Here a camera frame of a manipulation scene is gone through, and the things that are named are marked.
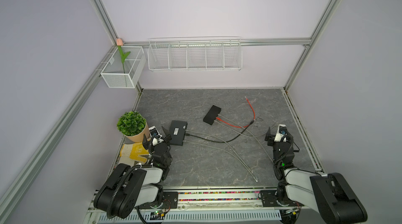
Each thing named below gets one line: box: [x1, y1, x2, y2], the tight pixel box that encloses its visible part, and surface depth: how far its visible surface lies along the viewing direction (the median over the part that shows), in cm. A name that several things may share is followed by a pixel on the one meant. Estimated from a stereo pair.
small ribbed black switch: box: [203, 104, 222, 126], surface depth 107 cm
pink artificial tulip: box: [115, 37, 131, 74], surface depth 92 cm
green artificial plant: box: [116, 110, 147, 137], surface depth 86 cm
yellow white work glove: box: [119, 141, 150, 166], surface depth 89 cm
